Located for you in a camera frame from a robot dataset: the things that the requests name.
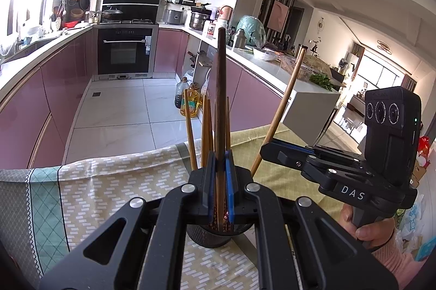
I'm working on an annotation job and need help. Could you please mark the black built-in oven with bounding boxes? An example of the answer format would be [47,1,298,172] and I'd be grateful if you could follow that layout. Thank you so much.
[97,23,158,80]

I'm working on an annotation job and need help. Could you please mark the black range hood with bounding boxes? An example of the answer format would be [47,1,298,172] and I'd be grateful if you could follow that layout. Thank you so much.
[101,0,160,24]

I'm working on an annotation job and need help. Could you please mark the black camera box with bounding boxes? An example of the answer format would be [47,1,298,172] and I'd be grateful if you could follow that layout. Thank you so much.
[364,86,421,189]

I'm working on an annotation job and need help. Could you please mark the silver rice cooker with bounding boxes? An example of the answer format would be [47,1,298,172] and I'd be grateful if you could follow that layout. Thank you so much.
[163,9,186,25]

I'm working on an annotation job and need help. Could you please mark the cooking oil bottle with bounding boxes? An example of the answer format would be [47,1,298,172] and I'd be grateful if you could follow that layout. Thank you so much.
[180,88,200,118]

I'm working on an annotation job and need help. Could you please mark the right hand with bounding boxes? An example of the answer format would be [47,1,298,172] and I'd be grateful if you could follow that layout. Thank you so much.
[338,204,395,249]

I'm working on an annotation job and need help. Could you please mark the steel stock pot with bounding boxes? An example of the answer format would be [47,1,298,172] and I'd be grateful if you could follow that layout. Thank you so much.
[189,6,211,30]

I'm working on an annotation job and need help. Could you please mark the pink thermos jug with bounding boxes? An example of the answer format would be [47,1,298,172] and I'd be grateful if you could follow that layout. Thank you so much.
[218,5,234,28]

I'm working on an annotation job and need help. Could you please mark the black wok on stove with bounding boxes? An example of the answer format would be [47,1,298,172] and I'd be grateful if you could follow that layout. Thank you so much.
[101,7,123,22]

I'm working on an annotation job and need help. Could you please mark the dark sauce bottle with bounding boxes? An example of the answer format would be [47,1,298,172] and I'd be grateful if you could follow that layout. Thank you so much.
[174,76,189,109]

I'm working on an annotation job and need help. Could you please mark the steel vacuum flask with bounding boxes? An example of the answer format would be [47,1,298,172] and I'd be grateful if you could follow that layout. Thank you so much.
[233,28,246,49]

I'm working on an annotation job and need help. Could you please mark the patterned tablecloth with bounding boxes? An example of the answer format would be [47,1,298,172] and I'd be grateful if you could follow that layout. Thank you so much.
[0,124,345,290]

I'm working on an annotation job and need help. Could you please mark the black mesh utensil cup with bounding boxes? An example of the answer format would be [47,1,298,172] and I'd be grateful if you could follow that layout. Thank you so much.
[186,164,255,249]

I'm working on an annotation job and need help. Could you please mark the green leafy vegetables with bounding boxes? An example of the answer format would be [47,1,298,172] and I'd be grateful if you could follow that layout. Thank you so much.
[310,73,332,91]

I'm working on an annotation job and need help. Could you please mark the white bowl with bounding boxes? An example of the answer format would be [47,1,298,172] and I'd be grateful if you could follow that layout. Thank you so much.
[253,47,277,61]

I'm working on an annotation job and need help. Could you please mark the clear plastic food container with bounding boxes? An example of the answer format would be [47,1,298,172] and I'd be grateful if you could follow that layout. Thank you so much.
[279,55,328,81]

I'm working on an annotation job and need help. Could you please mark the pink sleeved right forearm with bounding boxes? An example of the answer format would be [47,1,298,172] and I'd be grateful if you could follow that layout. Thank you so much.
[372,238,426,289]

